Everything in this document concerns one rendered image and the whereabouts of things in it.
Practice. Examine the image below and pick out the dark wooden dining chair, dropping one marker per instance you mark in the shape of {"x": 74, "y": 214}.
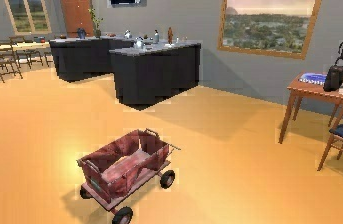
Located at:
{"x": 29, "y": 50}
{"x": 3, "y": 60}

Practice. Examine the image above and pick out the pale wooden dining table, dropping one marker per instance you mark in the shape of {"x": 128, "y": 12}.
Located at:
{"x": 9, "y": 48}

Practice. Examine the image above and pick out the black kitchen counter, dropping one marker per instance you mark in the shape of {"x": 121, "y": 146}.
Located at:
{"x": 145, "y": 71}

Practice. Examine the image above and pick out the red toy wagon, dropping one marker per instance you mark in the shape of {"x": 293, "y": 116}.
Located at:
{"x": 125, "y": 168}

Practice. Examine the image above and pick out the silver kettle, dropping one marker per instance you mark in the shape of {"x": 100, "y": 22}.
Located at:
{"x": 127, "y": 34}
{"x": 139, "y": 42}

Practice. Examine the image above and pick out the brown bottle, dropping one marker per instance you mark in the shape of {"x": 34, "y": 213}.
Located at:
{"x": 170, "y": 35}

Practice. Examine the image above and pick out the white bottle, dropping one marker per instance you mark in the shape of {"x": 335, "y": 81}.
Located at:
{"x": 156, "y": 36}

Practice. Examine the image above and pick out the green house plant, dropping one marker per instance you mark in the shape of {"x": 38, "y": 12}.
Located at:
{"x": 96, "y": 23}

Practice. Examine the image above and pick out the dark blue pot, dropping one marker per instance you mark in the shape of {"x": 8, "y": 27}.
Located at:
{"x": 81, "y": 33}

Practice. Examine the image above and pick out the large framed landscape picture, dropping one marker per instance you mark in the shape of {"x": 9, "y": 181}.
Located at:
{"x": 265, "y": 28}

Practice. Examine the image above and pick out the orange brown room door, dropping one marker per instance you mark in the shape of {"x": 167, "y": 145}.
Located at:
{"x": 77, "y": 16}

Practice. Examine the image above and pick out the brown wooden side table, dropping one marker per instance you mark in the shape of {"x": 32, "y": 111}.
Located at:
{"x": 307, "y": 91}

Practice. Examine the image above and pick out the black box on table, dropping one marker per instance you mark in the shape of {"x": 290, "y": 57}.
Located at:
{"x": 334, "y": 77}

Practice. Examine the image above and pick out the wall television set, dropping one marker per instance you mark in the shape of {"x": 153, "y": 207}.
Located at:
{"x": 126, "y": 2}

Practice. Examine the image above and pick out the window with pale frame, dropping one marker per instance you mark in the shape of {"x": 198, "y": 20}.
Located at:
{"x": 28, "y": 15}

